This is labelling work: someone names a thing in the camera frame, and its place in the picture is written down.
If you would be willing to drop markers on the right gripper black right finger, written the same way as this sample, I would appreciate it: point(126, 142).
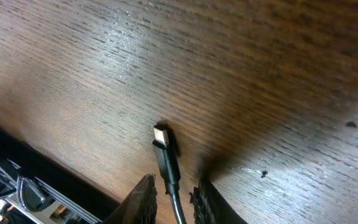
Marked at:
point(210, 207)

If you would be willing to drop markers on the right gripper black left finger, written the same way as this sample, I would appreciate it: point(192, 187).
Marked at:
point(140, 205)

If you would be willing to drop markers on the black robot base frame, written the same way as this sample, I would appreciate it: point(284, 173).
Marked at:
point(38, 181)

